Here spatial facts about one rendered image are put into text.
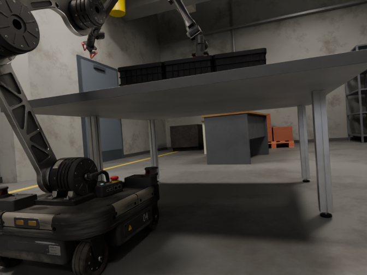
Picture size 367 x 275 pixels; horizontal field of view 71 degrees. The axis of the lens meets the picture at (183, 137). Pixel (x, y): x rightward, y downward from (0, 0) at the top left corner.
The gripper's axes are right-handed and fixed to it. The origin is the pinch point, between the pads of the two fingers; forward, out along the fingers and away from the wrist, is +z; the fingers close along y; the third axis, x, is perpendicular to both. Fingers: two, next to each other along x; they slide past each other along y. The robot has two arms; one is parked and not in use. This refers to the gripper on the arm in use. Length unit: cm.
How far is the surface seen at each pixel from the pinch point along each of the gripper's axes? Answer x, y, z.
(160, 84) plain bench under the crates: 62, 7, 22
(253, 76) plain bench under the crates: 66, -28, 23
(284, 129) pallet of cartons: -480, -119, 27
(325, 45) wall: -622, -259, -205
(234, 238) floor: 38, -17, 89
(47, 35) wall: -215, 292, -147
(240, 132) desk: -212, -20, 35
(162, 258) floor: 59, 10, 91
